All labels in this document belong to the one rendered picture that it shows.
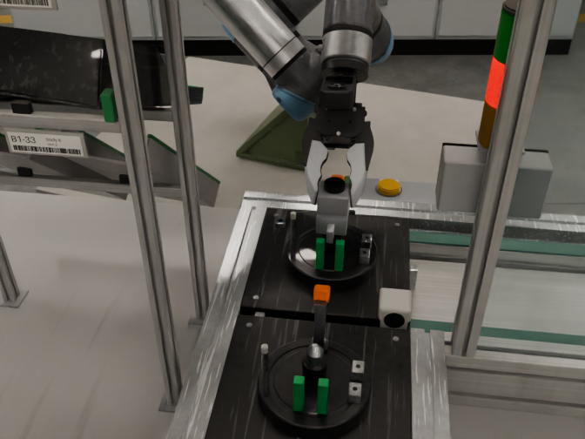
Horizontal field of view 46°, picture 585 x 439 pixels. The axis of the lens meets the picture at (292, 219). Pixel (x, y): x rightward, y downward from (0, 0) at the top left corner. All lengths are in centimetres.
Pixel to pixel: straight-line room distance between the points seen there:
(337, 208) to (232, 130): 69
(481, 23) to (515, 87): 347
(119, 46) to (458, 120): 114
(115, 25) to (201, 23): 339
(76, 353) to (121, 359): 7
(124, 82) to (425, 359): 52
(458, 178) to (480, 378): 31
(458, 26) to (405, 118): 250
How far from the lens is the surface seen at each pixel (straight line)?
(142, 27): 413
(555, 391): 102
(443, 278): 113
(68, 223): 138
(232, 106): 172
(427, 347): 97
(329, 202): 97
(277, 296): 100
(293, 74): 114
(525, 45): 71
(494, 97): 77
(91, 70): 78
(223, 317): 100
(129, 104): 71
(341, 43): 103
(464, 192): 82
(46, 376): 110
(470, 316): 92
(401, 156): 153
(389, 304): 97
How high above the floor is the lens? 165
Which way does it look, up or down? 37 degrees down
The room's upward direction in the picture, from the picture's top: straight up
